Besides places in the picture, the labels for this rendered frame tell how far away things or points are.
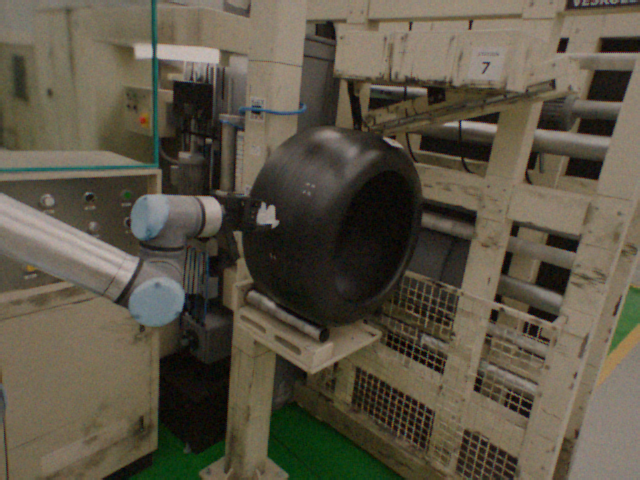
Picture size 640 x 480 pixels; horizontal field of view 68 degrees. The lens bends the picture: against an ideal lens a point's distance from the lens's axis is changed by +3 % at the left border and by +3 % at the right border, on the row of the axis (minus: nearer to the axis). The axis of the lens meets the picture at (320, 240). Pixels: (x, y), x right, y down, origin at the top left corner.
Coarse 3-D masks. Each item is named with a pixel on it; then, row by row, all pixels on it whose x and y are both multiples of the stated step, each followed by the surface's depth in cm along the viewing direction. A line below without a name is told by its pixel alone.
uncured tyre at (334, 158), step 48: (288, 144) 131; (336, 144) 124; (384, 144) 130; (288, 192) 121; (336, 192) 118; (384, 192) 165; (288, 240) 119; (336, 240) 171; (384, 240) 168; (288, 288) 125; (336, 288) 127; (384, 288) 150
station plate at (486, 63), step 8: (480, 48) 126; (488, 48) 125; (496, 48) 124; (504, 48) 123; (472, 56) 128; (480, 56) 127; (488, 56) 125; (496, 56) 124; (504, 56) 123; (472, 64) 128; (480, 64) 127; (488, 64) 126; (496, 64) 124; (472, 72) 129; (480, 72) 127; (488, 72) 126; (496, 72) 125
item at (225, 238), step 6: (228, 222) 107; (228, 228) 107; (216, 234) 110; (222, 234) 108; (228, 234) 108; (222, 240) 109; (228, 240) 108; (234, 240) 110; (222, 246) 111; (228, 246) 109; (234, 246) 110; (222, 252) 112; (228, 252) 111; (234, 252) 111; (228, 258) 111; (234, 258) 112
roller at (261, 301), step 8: (248, 296) 156; (256, 296) 155; (264, 296) 154; (256, 304) 154; (264, 304) 152; (272, 304) 150; (272, 312) 149; (280, 312) 147; (288, 312) 146; (288, 320) 145; (296, 320) 143; (304, 320) 142; (296, 328) 143; (304, 328) 140; (312, 328) 139; (320, 328) 138; (312, 336) 139; (320, 336) 136; (328, 336) 139
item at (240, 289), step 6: (240, 282) 157; (246, 282) 157; (252, 282) 158; (234, 288) 155; (240, 288) 155; (246, 288) 157; (252, 288) 158; (258, 288) 161; (234, 294) 155; (240, 294) 155; (246, 294) 157; (264, 294) 164; (234, 300) 156; (240, 300) 156; (246, 300) 158; (234, 306) 156; (240, 306) 157
